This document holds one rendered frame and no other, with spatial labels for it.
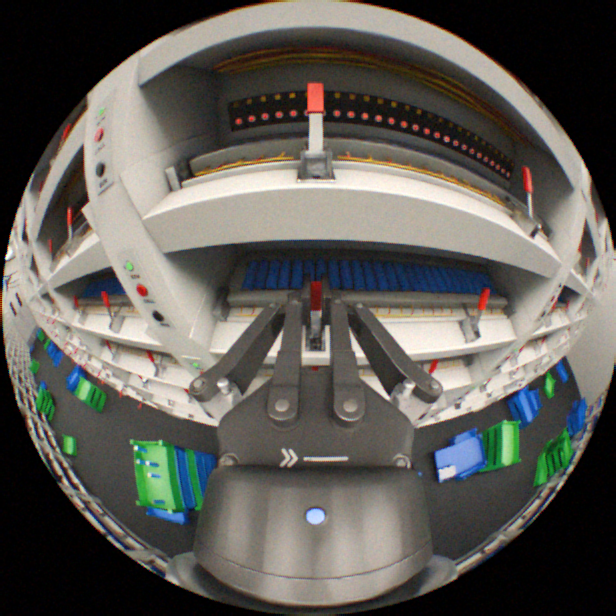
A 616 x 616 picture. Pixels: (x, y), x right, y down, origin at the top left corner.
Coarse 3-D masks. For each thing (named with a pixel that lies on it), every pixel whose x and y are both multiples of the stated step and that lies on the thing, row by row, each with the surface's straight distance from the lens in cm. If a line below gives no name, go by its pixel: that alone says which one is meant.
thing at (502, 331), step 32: (224, 256) 33; (448, 256) 44; (224, 288) 30; (512, 288) 51; (224, 320) 29; (480, 320) 41; (512, 320) 51; (224, 352) 27; (320, 352) 24; (416, 352) 28; (448, 352) 34
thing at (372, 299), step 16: (240, 304) 29; (256, 304) 28; (352, 304) 27; (368, 304) 27; (384, 304) 28; (400, 304) 29; (416, 304) 31; (432, 304) 33; (448, 304) 35; (496, 304) 46
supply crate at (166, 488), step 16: (144, 448) 103; (160, 448) 96; (160, 464) 95; (144, 480) 103; (160, 480) 96; (176, 480) 90; (144, 496) 102; (160, 496) 97; (176, 496) 88; (176, 512) 87
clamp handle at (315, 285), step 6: (312, 282) 20; (318, 282) 20; (312, 288) 20; (318, 288) 20; (312, 294) 20; (318, 294) 20; (312, 300) 20; (318, 300) 20; (312, 306) 21; (318, 306) 21; (312, 312) 21; (318, 312) 21; (312, 318) 22; (318, 318) 22; (312, 324) 22; (318, 324) 22; (312, 330) 23; (318, 330) 23
